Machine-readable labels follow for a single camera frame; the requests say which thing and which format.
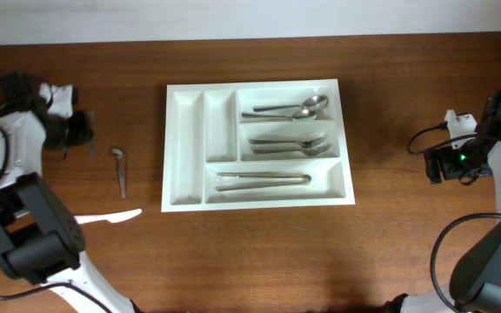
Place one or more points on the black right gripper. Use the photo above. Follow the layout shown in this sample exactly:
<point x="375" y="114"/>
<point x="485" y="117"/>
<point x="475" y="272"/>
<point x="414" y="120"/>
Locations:
<point x="447" y="169"/>

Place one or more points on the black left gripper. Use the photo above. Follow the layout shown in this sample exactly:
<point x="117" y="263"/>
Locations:
<point x="85" y="133"/>

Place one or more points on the small metal spoon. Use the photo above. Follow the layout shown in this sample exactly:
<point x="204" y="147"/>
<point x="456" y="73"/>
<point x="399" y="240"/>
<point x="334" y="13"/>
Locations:
<point x="92" y="150"/>
<point x="119" y="154"/>

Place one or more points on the pink handled utensil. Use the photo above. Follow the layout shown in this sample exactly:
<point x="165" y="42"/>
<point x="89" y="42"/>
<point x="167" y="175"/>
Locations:
<point x="116" y="217"/>

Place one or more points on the metal fork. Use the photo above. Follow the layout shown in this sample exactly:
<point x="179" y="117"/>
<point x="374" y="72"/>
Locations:
<point x="306" y="143"/>
<point x="310" y="152"/>

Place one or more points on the large metal spoon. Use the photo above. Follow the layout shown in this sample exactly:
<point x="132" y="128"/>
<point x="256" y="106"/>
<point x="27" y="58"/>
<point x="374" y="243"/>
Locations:
<point x="314" y="103"/>
<point x="296" y="116"/>

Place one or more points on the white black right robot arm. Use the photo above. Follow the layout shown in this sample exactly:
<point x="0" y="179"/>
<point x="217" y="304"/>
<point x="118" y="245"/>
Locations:
<point x="472" y="151"/>

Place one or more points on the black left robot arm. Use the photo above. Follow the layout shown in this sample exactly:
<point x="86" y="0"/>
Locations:
<point x="41" y="242"/>

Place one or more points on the white plastic cutlery tray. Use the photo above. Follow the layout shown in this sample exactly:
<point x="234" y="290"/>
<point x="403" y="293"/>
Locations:
<point x="205" y="134"/>

